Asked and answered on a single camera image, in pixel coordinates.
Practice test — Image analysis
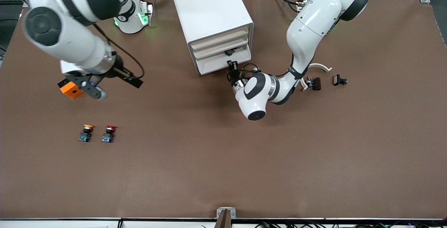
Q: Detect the brown table cover mat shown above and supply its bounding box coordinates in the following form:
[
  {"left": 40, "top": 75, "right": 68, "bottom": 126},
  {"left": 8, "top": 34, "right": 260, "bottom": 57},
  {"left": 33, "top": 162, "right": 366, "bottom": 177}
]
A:
[{"left": 0, "top": 0, "right": 447, "bottom": 219}]

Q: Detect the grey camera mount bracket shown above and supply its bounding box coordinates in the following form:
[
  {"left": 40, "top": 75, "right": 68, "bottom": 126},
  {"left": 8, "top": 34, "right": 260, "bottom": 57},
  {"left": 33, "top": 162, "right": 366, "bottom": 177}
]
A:
[{"left": 214, "top": 207, "right": 236, "bottom": 228}]

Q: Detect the white drawer cabinet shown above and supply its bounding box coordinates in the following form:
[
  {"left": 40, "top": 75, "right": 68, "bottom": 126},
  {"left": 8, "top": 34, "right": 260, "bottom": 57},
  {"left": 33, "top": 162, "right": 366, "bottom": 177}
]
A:
[{"left": 169, "top": 0, "right": 254, "bottom": 75}]

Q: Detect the white table edge rail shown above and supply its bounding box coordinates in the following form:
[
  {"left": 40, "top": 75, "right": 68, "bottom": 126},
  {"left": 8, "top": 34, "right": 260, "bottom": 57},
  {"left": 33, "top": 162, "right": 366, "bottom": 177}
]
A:
[{"left": 0, "top": 218, "right": 447, "bottom": 228}]

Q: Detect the orange box with hole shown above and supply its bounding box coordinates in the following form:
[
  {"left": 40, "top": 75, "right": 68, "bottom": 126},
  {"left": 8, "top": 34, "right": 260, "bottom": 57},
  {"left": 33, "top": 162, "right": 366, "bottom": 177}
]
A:
[{"left": 58, "top": 78, "right": 85, "bottom": 99}]

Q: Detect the red-capped push button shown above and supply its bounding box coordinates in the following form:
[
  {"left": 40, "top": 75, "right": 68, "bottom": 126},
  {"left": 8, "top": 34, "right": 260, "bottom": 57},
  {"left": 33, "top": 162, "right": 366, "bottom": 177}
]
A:
[{"left": 101, "top": 125, "right": 117, "bottom": 143}]

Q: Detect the black cable bundle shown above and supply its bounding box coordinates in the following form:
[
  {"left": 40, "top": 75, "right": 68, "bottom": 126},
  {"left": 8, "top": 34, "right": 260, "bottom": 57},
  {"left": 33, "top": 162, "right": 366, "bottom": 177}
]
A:
[{"left": 255, "top": 221, "right": 447, "bottom": 228}]

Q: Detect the yellow-capped push button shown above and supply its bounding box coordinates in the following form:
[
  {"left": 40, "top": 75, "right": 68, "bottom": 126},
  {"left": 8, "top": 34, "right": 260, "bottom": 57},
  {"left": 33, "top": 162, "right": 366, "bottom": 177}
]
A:
[{"left": 78, "top": 124, "right": 94, "bottom": 142}]

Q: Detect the beige cabinet drawer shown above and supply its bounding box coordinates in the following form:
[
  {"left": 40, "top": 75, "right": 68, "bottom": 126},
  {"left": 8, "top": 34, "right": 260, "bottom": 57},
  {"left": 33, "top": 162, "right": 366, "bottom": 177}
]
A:
[
  {"left": 193, "top": 35, "right": 250, "bottom": 59},
  {"left": 195, "top": 44, "right": 252, "bottom": 75},
  {"left": 191, "top": 27, "right": 250, "bottom": 50}
]

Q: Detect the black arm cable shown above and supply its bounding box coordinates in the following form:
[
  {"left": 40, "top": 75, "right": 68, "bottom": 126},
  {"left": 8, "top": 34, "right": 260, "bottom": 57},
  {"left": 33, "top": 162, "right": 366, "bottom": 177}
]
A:
[
  {"left": 241, "top": 63, "right": 262, "bottom": 79},
  {"left": 93, "top": 24, "right": 145, "bottom": 79}
]

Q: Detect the white semicircular clamp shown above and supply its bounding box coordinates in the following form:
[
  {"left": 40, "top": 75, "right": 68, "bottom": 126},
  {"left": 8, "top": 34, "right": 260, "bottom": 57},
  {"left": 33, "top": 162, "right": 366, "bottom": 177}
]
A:
[{"left": 300, "top": 63, "right": 333, "bottom": 91}]

